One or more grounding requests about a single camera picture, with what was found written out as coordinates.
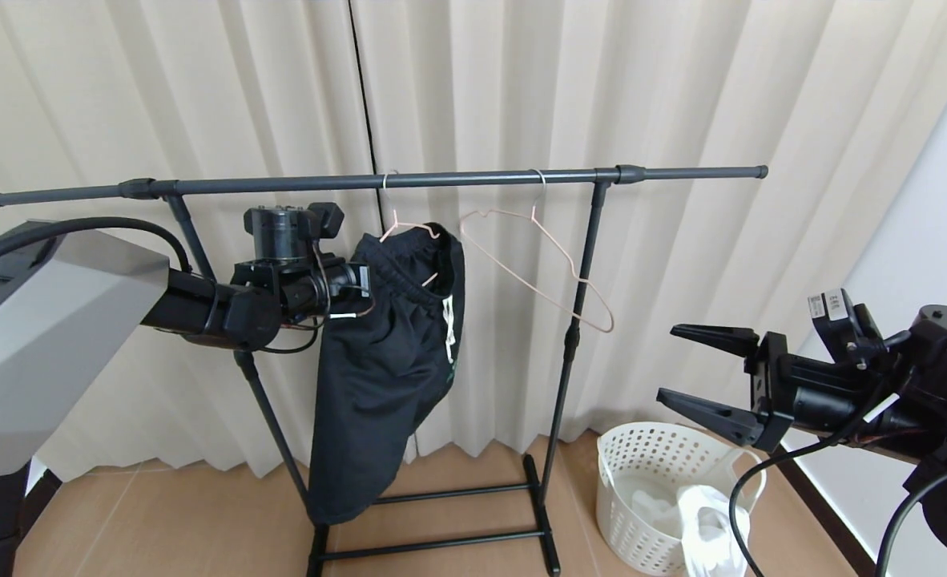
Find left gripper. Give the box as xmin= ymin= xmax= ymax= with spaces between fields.
xmin=316 ymin=260 xmax=373 ymax=319

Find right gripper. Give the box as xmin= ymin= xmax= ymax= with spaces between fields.
xmin=656 ymin=323 xmax=893 ymax=455

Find pink clothes hanger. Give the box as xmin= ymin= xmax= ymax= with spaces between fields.
xmin=377 ymin=171 xmax=442 ymax=291
xmin=459 ymin=168 xmax=615 ymax=334

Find black shorts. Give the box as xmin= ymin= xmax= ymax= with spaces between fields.
xmin=307 ymin=222 xmax=466 ymax=526

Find white garment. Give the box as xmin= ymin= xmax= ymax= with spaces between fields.
xmin=630 ymin=483 xmax=752 ymax=577

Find white laundry basket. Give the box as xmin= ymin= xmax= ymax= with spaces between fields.
xmin=596 ymin=422 xmax=768 ymax=577

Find black clothes rack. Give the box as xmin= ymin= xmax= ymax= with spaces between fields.
xmin=0 ymin=164 xmax=769 ymax=577

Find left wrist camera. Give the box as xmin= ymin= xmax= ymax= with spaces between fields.
xmin=307 ymin=202 xmax=345 ymax=241

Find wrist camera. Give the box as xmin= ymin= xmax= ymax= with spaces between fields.
xmin=808 ymin=288 xmax=895 ymax=371
xmin=307 ymin=202 xmax=345 ymax=241

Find black cable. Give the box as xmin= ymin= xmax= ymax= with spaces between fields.
xmin=728 ymin=385 xmax=947 ymax=577
xmin=0 ymin=216 xmax=194 ymax=277

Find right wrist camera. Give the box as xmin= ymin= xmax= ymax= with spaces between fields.
xmin=808 ymin=288 xmax=895 ymax=371

